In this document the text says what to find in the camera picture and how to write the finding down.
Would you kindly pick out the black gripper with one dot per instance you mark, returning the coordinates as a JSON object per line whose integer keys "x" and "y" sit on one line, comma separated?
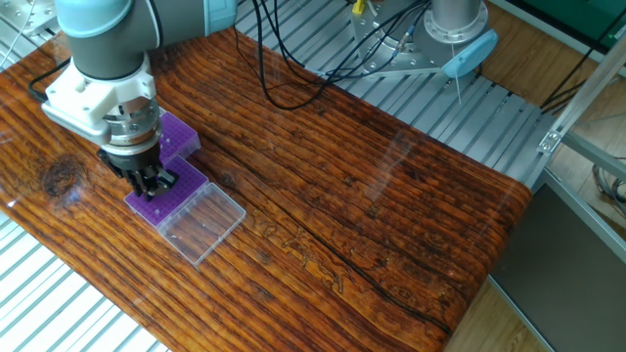
{"x": 134, "y": 163}

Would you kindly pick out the purple tip holder clear lid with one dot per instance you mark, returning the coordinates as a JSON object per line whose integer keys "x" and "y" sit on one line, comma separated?
{"x": 205, "y": 230}
{"x": 181, "y": 137}

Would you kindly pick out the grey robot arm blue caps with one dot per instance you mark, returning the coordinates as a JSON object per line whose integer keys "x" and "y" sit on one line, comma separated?
{"x": 107, "y": 44}

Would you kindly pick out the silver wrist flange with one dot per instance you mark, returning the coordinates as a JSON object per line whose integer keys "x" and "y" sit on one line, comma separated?
{"x": 132, "y": 127}

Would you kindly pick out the glossy wood grain sheet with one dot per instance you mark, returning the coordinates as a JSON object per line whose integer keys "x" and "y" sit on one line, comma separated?
{"x": 342, "y": 220}

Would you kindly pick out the perforated metal plate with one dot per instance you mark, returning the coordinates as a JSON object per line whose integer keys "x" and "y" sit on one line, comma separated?
{"x": 29, "y": 12}

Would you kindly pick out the yellow connector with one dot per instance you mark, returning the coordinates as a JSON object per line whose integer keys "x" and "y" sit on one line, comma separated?
{"x": 358, "y": 6}

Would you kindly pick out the metal connector blue rings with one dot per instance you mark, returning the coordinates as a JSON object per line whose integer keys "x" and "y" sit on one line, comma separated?
{"x": 406, "y": 34}

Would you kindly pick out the dark grey panel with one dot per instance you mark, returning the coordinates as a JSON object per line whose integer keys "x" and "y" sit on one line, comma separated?
{"x": 562, "y": 293}

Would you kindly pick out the white wrist mounting bracket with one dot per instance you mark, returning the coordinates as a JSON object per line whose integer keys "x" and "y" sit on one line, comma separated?
{"x": 93, "y": 102}

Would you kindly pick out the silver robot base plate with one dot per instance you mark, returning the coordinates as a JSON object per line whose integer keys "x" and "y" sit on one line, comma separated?
{"x": 386, "y": 61}

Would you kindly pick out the aluminium frame post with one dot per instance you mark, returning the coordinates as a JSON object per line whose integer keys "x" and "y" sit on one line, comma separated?
{"x": 587, "y": 93}

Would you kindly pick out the aluminium frame rail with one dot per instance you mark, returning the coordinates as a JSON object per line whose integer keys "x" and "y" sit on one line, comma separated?
{"x": 596, "y": 156}

